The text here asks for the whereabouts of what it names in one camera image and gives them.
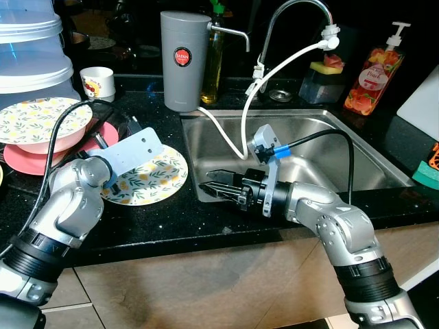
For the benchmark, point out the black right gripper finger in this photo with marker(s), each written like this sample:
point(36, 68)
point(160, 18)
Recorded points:
point(230, 193)
point(228, 177)

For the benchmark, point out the floral lemon print plate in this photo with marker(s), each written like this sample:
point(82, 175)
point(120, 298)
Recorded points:
point(34, 120)
point(161, 179)

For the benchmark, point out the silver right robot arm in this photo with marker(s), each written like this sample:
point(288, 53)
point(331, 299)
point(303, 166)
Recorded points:
point(350, 226)

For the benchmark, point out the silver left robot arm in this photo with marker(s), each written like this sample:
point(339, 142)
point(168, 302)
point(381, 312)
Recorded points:
point(68, 199)

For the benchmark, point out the white printed cup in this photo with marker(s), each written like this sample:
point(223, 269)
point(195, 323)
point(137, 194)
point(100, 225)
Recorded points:
point(97, 86)

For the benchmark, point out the grey water filter canister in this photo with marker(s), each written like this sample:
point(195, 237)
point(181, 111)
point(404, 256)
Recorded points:
point(185, 82)

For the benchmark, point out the pink bowl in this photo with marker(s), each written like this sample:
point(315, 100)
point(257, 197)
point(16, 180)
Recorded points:
point(49, 147)

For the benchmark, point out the round metal counter cap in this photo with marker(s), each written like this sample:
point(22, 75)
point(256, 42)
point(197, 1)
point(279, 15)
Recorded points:
point(281, 96)

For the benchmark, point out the yellow oil bottle green cap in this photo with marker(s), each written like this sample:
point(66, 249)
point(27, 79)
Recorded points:
point(213, 68)

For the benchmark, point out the red plate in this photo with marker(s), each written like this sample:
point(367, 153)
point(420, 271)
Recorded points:
point(26, 164)

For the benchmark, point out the translucent stacked plastic container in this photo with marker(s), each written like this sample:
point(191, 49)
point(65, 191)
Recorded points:
point(34, 62)

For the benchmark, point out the dark sponge holder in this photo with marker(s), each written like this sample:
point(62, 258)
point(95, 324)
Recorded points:
point(319, 89)

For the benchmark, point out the stainless steel sink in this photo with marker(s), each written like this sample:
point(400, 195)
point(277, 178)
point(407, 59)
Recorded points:
point(374, 157)

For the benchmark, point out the orange plastic item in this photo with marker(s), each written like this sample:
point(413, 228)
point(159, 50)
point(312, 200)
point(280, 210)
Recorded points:
point(435, 156)

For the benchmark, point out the white cutting board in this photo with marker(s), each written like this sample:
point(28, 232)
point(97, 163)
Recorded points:
point(422, 110)

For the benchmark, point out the yellow sponge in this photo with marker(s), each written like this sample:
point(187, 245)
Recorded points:
point(318, 67)

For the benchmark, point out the chrome gooseneck faucet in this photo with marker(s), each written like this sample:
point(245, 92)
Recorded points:
point(268, 40)

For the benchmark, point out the green sponge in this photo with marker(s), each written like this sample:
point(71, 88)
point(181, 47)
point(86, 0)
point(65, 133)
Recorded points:
point(426, 177)

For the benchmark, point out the pink scrubber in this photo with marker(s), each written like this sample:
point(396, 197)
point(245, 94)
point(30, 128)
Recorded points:
point(333, 60)

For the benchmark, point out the peach soap pump bottle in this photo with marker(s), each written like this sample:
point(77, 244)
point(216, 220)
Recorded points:
point(370, 82)

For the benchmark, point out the small beige drawer front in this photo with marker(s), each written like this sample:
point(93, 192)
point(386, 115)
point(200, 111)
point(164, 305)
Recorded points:
point(68, 291)

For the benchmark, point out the narrow beige cabinet door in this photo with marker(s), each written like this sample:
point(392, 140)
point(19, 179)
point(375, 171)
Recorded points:
point(82, 319)

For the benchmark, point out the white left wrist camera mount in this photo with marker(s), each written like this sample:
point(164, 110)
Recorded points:
point(137, 152)

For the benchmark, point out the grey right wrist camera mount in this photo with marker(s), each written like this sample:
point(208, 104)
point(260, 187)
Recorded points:
point(264, 140)

